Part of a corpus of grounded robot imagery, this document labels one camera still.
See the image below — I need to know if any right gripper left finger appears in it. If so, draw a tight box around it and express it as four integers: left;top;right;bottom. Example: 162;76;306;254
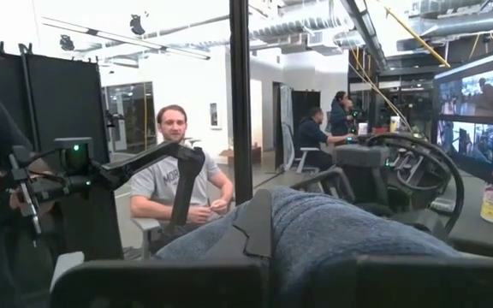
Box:
49;187;273;308

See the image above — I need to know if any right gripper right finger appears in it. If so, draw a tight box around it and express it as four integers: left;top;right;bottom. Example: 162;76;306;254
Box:
355;255;493;308

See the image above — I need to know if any blue denim baseball cap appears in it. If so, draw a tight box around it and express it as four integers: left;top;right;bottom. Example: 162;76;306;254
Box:
154;186;464;308

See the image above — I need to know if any gray chair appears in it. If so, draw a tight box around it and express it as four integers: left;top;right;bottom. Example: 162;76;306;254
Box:
129;216;164;260

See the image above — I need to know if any black desk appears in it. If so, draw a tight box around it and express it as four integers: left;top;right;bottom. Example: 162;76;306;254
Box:
443;169;493;258

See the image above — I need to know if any white chair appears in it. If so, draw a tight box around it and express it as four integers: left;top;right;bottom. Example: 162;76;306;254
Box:
294;146;321;175

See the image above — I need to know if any black partition panel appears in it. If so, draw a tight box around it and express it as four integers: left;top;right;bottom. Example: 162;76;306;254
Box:
0;40;124;262

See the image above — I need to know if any white ceiling light bar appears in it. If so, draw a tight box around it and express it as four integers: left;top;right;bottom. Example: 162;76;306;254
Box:
40;15;212;62

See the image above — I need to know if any large monitor showing camera feeds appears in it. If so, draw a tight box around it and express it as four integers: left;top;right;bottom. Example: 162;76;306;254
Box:
431;44;493;193

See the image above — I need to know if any framed wall picture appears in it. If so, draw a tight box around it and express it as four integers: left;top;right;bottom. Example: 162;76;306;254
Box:
208;101;222;130

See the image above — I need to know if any yellow ceiling cable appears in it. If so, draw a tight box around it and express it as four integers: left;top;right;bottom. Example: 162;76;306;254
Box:
374;0;452;69

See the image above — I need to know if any silver ceiling air duct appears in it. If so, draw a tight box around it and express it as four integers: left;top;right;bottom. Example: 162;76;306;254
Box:
248;0;353;44

